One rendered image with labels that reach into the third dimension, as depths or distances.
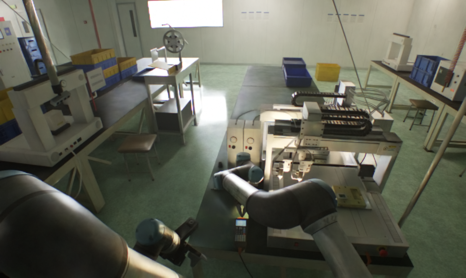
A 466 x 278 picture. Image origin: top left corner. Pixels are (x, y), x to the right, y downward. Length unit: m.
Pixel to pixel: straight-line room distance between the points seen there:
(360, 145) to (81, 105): 2.41
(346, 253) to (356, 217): 0.81
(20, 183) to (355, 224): 1.40
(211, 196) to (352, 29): 7.72
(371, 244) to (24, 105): 2.43
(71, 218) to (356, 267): 0.63
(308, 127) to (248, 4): 7.19
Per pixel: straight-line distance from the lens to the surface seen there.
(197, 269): 1.60
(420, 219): 3.09
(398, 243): 1.50
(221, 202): 1.58
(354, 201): 1.54
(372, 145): 1.53
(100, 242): 0.37
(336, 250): 0.71
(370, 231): 1.47
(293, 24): 8.25
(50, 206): 0.37
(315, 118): 1.24
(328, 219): 0.71
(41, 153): 2.38
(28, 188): 0.42
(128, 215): 2.73
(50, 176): 2.32
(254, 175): 1.03
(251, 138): 1.45
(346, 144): 1.48
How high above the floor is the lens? 1.89
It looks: 29 degrees down
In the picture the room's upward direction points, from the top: 1 degrees counter-clockwise
